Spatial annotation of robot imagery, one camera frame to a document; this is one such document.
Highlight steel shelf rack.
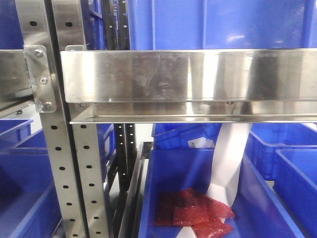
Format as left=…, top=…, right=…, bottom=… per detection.
left=0, top=0, right=85, bottom=238
left=52, top=0, right=317, bottom=238

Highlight red bubble wrap sheets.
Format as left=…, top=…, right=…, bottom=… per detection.
left=155, top=188, right=235, bottom=238

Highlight blue bin under shelf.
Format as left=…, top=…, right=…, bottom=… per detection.
left=138, top=147, right=305, bottom=238

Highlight blue bin on upper shelf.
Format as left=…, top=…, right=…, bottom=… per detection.
left=127, top=0, right=317, bottom=50

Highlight pale blue round tray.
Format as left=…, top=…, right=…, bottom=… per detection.
left=207, top=123, right=253, bottom=207

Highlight blue bin left lower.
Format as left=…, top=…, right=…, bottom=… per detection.
left=0, top=119, right=61, bottom=238

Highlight left steel shelf rack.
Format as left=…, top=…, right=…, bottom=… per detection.
left=0, top=0, right=85, bottom=238

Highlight blue bin right lower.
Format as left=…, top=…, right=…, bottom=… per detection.
left=273, top=149, right=317, bottom=238

